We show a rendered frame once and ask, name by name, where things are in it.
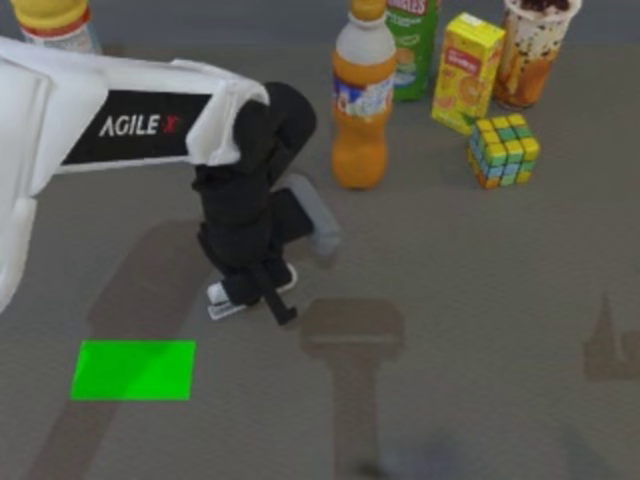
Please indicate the green rectangle marker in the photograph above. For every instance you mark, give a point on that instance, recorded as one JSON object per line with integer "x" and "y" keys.
{"x": 132, "y": 370}

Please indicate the colourful puzzle cube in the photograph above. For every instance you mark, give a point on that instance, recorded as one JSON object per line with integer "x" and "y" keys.
{"x": 502, "y": 150}

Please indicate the brown bubble tea cup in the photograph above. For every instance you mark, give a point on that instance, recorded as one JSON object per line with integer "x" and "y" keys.
{"x": 530, "y": 55}

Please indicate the yellow juice carton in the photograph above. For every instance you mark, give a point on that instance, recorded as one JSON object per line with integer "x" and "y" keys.
{"x": 465, "y": 75}

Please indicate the yellow-capped white bottle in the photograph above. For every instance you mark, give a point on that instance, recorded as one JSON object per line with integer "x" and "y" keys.
{"x": 55, "y": 22}

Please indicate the small white and black object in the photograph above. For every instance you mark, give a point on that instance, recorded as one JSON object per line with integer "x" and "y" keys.
{"x": 222, "y": 297}

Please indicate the green snack can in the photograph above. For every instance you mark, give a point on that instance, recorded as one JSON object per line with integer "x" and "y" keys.
{"x": 412, "y": 50}

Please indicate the orange soda bottle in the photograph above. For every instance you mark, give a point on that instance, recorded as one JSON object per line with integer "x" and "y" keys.
{"x": 361, "y": 100}

